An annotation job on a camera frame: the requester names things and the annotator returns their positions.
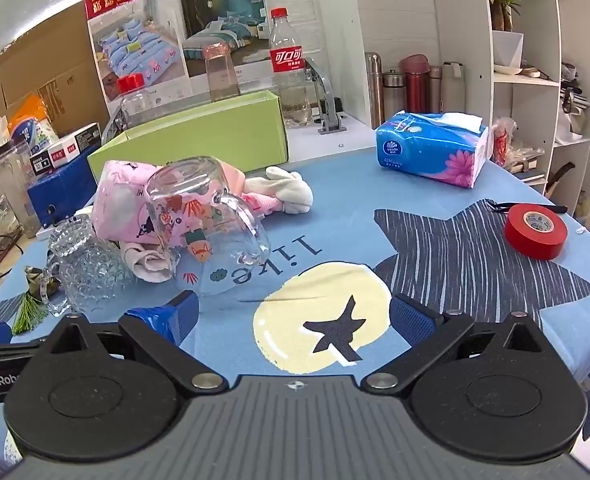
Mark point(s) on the short silver thermos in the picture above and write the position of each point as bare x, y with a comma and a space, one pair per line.
394, 95

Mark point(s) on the red capped clear jar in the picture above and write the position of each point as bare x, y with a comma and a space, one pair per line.
134, 102

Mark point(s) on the pink printed cloth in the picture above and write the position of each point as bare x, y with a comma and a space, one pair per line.
125, 200

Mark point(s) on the metal clamp bracket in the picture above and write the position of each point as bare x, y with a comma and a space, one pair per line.
330, 110

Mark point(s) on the blue printed tablecloth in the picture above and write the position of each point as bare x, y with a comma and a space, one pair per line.
425, 270

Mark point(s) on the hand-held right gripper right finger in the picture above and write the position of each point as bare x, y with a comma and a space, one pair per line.
415, 317

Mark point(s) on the potted plant in white pot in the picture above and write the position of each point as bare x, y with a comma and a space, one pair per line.
507, 45

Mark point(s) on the beige thermos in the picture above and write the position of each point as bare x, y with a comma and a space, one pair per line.
452, 87

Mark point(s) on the red thermos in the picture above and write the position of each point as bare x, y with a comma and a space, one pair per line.
415, 85

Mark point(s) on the green cardboard box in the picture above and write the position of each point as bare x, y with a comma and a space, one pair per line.
195, 137

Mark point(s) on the brown cardboard box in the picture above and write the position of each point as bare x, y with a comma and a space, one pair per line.
40, 70

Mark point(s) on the clear plastic container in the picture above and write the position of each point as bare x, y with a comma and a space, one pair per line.
15, 185

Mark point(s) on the slim white thermos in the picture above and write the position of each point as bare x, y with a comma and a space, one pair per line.
435, 90

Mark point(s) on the textured clear glass cup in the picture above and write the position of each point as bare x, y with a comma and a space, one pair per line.
87, 265

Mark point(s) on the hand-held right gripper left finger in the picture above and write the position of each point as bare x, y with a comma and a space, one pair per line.
167, 317

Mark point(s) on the tall silver thermos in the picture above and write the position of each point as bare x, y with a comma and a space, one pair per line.
373, 90

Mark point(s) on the green tassel ornament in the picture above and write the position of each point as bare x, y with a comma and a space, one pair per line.
27, 310

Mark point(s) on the white and black box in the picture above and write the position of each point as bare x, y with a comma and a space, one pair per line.
65, 147

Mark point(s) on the red label cola bottle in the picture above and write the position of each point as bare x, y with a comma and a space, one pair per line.
287, 60

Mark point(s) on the red tape roll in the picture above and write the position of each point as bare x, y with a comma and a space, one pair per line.
535, 232

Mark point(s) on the red packet in clear bag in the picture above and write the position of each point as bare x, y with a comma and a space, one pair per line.
502, 140

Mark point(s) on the clear printed glass mug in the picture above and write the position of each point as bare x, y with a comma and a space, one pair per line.
215, 240

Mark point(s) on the wall poster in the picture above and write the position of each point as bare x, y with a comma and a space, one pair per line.
150, 35

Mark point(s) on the white shelf unit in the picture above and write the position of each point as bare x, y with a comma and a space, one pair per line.
467, 20

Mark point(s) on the black tweezers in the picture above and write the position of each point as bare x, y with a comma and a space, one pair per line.
500, 206

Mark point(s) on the pink clear plastic bottle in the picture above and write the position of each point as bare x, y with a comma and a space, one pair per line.
220, 75

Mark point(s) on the orange and blue tissue pack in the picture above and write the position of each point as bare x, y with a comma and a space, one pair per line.
30, 127

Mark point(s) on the blue box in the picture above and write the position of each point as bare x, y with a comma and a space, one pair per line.
60, 192

